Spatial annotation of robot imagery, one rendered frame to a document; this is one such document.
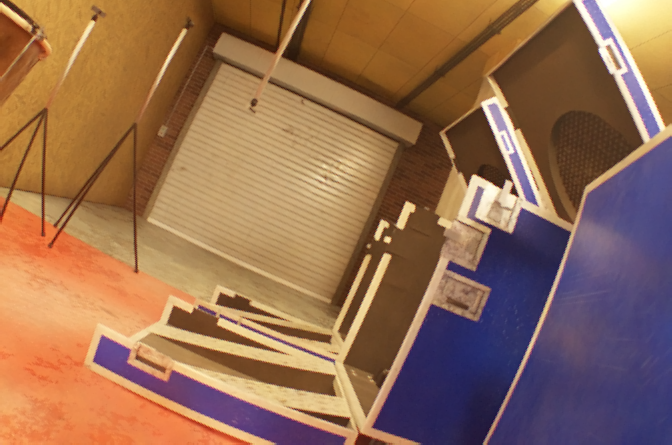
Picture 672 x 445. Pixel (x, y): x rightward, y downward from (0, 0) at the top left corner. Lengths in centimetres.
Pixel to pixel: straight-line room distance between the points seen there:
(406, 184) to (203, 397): 659
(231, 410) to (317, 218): 602
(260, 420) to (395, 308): 104
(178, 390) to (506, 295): 96
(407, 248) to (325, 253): 511
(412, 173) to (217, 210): 300
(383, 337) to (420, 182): 569
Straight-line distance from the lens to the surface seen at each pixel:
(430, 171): 786
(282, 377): 199
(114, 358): 144
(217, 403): 140
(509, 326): 147
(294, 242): 725
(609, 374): 68
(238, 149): 730
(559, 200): 246
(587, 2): 184
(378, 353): 226
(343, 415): 150
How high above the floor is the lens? 58
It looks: 7 degrees up
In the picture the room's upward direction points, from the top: 24 degrees clockwise
